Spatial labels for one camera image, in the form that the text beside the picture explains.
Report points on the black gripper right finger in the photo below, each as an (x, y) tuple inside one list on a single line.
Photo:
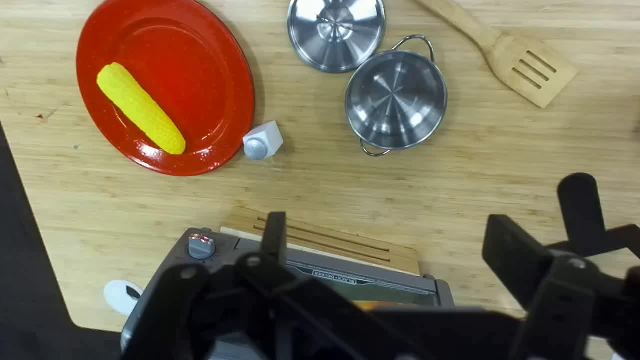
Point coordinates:
[(564, 295)]

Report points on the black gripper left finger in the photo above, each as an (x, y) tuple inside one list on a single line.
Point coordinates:
[(279, 314)]

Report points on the white salt shaker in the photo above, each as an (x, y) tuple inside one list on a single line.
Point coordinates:
[(262, 142)]

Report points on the steel pot lid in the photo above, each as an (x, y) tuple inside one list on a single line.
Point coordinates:
[(335, 35)]

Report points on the small steel pot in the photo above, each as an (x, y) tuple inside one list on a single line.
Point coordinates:
[(399, 99)]

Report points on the grey toaster oven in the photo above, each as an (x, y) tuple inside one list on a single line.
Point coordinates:
[(350, 279)]

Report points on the white table grommet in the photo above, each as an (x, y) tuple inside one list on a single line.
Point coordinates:
[(121, 297)]

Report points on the wooden slotted spatula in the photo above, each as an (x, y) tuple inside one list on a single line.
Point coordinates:
[(521, 63)]

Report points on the red oval plate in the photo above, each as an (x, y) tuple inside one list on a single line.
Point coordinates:
[(189, 61)]

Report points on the yellow toy corn cob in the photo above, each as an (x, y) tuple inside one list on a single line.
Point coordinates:
[(140, 109)]

